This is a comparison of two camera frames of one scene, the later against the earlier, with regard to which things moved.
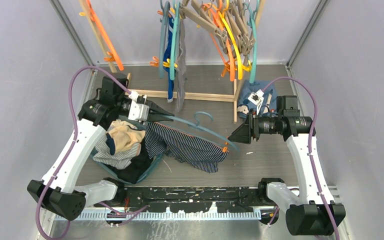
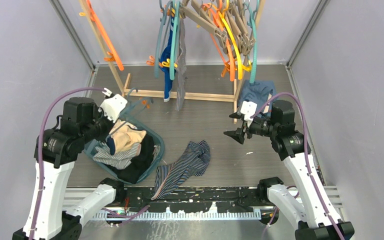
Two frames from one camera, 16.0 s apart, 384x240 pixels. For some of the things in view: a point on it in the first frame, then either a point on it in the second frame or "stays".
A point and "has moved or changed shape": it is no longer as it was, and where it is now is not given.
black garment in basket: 139,165 stays
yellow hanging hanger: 241,67 stays
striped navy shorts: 198,154 to 194,160
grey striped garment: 121,160 stays
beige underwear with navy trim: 122,136 stays
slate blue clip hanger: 196,125 has moved or changed shape
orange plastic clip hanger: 113,56 stays
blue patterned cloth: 248,89 stays
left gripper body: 124,104 to 104,126
